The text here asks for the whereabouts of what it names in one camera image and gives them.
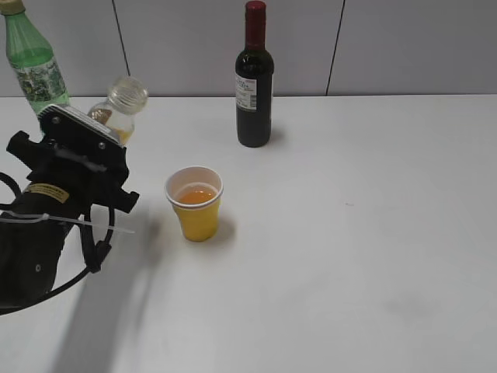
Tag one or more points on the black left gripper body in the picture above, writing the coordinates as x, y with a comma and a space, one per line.
62, 184

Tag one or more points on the orange juice bottle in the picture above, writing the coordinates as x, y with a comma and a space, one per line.
126, 98

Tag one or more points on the yellow paper cup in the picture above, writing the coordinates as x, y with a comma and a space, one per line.
195, 195

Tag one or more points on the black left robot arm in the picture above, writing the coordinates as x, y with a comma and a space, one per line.
29, 260

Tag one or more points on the white zip tie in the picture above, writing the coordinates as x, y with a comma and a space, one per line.
14, 218

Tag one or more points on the green plastic soda bottle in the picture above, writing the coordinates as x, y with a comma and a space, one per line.
32, 59

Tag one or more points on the dark red wine bottle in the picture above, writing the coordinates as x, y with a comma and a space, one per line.
254, 69

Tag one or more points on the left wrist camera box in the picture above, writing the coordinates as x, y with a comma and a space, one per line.
87, 138

